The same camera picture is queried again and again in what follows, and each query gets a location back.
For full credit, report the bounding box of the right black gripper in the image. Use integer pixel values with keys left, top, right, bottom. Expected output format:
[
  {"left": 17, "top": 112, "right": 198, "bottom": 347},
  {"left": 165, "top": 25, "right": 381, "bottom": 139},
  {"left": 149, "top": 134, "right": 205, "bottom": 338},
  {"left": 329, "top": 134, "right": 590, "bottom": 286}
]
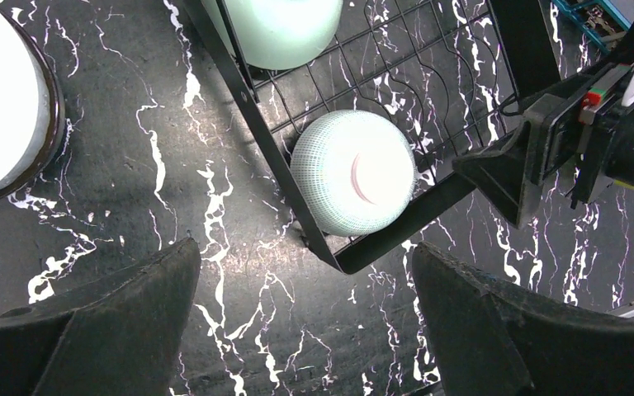
[{"left": 452, "top": 64, "right": 634, "bottom": 229}]

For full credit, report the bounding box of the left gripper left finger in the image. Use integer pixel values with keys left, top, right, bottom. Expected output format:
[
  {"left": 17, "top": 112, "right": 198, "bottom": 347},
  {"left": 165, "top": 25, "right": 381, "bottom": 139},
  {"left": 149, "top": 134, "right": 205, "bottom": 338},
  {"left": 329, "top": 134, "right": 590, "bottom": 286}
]
[{"left": 0, "top": 238, "right": 201, "bottom": 395}]

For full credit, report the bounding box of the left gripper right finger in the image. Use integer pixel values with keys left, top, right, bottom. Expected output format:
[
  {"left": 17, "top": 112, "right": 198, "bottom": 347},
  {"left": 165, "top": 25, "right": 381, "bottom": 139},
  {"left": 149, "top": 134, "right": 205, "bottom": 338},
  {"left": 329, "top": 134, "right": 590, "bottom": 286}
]
[{"left": 412, "top": 243, "right": 634, "bottom": 395}]

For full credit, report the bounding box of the black wire dish rack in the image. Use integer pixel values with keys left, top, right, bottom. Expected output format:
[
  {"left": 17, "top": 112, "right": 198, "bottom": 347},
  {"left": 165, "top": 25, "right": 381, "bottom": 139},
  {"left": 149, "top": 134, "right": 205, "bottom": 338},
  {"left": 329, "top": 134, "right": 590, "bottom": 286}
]
[{"left": 183, "top": 1, "right": 559, "bottom": 274}]

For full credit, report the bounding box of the green lined ceramic bowl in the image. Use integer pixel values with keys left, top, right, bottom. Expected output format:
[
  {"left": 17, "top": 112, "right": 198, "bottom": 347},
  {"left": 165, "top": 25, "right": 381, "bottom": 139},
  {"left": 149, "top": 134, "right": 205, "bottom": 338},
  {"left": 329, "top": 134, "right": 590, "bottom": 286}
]
[{"left": 290, "top": 110, "right": 417, "bottom": 237}]

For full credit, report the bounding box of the dark blue glazed bowl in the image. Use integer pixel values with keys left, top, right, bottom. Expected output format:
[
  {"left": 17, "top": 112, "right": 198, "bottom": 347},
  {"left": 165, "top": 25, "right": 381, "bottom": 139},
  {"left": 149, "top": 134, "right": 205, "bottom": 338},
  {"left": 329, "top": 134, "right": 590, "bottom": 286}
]
[{"left": 0, "top": 0, "right": 68, "bottom": 211}]

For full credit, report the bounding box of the pale green ceramic bowl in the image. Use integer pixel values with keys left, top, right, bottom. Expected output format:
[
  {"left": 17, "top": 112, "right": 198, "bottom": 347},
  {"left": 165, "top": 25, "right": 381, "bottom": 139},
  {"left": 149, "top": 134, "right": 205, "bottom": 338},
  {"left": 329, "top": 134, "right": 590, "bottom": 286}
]
[{"left": 225, "top": 0, "right": 343, "bottom": 70}]

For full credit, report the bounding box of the grey teal network switch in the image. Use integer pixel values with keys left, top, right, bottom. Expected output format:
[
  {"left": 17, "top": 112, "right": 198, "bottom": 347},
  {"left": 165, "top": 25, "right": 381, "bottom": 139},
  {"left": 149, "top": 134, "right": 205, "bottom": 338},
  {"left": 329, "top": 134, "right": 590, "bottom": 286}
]
[{"left": 551, "top": 0, "right": 634, "bottom": 54}]

